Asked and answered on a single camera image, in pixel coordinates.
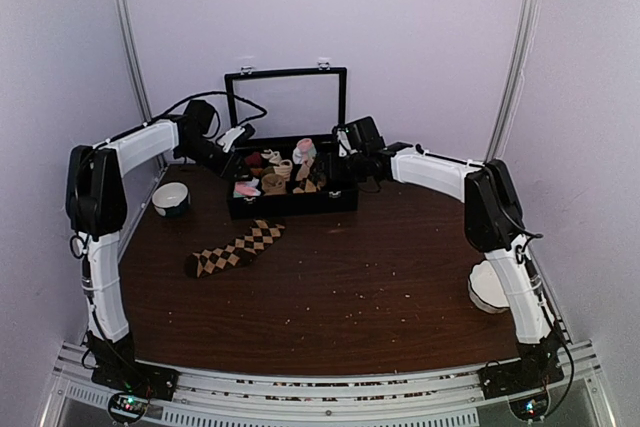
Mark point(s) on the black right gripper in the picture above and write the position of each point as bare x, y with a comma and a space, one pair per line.
359, 178

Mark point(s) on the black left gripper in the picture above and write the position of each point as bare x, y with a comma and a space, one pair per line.
229, 166

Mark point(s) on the brown tan argyle sock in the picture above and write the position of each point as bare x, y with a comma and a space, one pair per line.
309, 182
239, 252

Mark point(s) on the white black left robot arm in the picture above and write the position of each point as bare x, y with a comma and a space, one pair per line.
97, 208

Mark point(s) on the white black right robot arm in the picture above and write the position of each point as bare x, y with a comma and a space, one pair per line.
493, 225

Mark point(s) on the dark red rolled sock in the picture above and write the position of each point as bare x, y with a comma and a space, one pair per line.
254, 160

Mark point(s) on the tan rolled sock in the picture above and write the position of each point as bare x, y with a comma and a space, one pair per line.
273, 184

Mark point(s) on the cream rolled sock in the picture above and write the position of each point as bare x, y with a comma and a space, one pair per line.
281, 166

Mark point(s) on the black box with glass lid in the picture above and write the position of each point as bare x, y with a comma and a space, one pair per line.
284, 106

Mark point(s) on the pink teal white rolled sock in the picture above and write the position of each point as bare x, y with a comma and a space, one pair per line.
304, 152

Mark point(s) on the beige rolled sock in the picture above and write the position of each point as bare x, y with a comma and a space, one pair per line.
304, 170

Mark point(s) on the white bowl left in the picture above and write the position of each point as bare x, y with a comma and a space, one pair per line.
171, 200

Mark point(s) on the white scalloped bowl right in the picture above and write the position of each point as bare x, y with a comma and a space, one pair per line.
485, 290

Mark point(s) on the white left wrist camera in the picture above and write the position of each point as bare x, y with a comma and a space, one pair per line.
227, 140

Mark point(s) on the aluminium right corner post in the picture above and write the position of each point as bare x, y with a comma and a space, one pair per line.
514, 80

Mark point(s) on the aluminium corner post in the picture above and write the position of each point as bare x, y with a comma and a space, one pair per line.
132, 59
514, 80

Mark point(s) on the aluminium left corner post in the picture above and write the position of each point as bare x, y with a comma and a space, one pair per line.
132, 59

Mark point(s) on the aluminium front rail frame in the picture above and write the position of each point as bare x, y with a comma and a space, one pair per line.
444, 397

